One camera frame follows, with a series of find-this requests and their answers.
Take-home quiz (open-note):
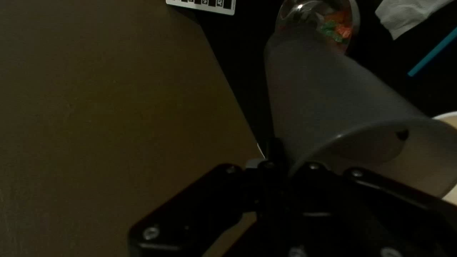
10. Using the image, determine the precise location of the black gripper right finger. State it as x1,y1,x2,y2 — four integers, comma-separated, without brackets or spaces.
293,163,457,257

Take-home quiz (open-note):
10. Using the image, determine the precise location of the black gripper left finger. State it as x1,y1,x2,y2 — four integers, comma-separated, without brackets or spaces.
128,160,288,257

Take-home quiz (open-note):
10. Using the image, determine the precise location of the translucent plastic cup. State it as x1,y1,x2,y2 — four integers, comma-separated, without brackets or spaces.
266,26,434,196

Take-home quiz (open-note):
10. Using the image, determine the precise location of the small glass bowl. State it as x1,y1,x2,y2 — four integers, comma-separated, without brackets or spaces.
276,0,360,49

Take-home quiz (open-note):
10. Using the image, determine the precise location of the crumpled white napkin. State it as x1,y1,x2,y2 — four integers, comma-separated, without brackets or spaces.
374,0,454,40

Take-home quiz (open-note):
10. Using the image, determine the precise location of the teal straw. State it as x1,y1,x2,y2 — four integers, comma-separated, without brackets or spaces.
407,27,457,77

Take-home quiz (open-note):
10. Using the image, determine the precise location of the checkerboard calibration card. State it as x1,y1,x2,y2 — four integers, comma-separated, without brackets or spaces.
166,0,236,16

